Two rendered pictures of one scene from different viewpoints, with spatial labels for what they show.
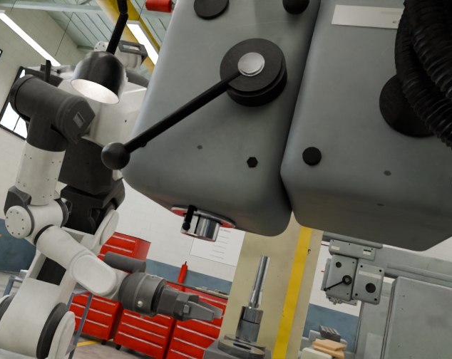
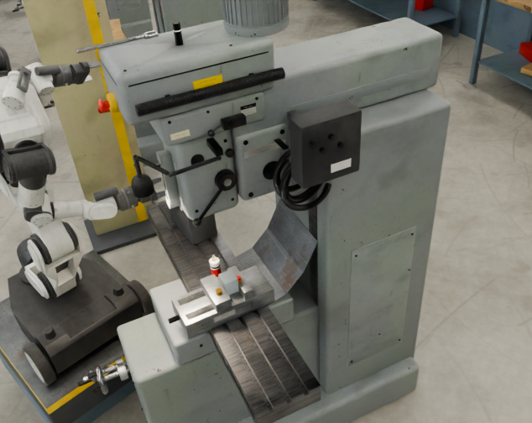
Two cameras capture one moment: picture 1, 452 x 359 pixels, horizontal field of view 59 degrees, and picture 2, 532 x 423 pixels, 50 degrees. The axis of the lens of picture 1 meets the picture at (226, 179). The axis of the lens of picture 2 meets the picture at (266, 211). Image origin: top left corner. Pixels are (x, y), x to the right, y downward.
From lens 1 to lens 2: 179 cm
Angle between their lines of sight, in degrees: 63
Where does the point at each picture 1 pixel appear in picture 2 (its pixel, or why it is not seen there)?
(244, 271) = (50, 60)
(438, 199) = not seen: hidden behind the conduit
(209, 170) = (221, 206)
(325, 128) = (252, 186)
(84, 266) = (96, 212)
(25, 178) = (35, 202)
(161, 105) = (196, 198)
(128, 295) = (125, 206)
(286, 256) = (81, 28)
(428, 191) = not seen: hidden behind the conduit
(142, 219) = not seen: outside the picture
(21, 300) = (48, 239)
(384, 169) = (268, 189)
